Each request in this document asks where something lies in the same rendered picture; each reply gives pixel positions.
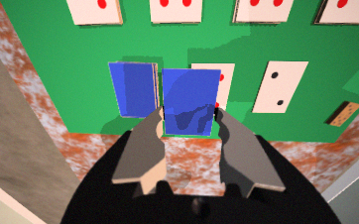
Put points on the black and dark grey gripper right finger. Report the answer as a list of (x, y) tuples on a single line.
[(264, 174)]

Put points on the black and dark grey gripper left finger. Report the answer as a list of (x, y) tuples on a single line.
[(130, 168)]

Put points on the green felt table mat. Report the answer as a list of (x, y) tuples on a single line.
[(72, 63)]

